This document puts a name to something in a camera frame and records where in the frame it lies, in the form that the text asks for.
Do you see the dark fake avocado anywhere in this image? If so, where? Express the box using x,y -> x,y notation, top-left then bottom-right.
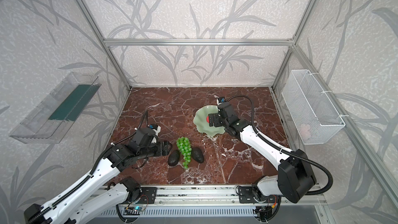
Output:
167,150 -> 180,167
191,147 -> 205,163

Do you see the green fake grape bunch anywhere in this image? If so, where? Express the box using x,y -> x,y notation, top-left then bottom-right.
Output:
177,137 -> 192,170

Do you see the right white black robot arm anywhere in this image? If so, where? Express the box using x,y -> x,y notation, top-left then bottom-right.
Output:
206,102 -> 316,203

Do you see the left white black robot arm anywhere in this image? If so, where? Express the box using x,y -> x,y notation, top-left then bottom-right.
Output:
24,125 -> 172,224

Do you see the light green scalloped fruit bowl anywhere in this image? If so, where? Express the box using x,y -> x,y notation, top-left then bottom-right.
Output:
193,105 -> 225,138

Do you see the left small circuit board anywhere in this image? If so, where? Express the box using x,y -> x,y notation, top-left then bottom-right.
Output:
123,206 -> 145,216

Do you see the small circuit board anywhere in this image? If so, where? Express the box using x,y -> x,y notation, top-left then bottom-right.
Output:
123,206 -> 145,216
252,205 -> 278,223

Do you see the pink object in basket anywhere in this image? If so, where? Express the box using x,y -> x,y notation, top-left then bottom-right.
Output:
298,124 -> 312,141

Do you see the right small circuit board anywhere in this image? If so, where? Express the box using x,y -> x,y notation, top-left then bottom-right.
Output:
252,205 -> 278,223

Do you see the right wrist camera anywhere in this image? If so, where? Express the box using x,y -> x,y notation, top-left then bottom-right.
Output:
217,96 -> 226,105

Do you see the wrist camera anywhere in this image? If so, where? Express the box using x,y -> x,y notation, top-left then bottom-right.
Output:
217,96 -> 226,105
148,124 -> 161,135

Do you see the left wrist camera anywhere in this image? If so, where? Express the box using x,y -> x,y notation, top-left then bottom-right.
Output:
148,124 -> 161,135

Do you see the right black corrugated cable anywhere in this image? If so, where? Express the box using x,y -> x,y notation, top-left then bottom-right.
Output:
226,94 -> 334,196

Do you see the black corrugated cable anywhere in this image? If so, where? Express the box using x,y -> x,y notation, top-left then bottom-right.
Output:
26,110 -> 150,222
226,94 -> 334,196

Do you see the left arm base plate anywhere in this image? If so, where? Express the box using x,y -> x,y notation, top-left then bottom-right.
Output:
121,187 -> 157,205

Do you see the left black corrugated cable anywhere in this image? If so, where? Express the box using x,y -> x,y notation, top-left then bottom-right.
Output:
26,110 -> 150,222

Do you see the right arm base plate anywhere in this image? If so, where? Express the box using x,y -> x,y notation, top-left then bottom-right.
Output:
235,186 -> 278,204

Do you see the aluminium front rail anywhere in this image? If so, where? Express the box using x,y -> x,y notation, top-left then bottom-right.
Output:
63,184 -> 327,208

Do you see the white wire mesh basket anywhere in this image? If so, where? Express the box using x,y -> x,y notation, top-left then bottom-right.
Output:
282,69 -> 346,145

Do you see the clear acrylic wall shelf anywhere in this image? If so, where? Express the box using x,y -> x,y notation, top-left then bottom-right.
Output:
9,72 -> 102,144

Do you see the aluminium cage frame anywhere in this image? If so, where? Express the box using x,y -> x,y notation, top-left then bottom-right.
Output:
74,0 -> 398,207

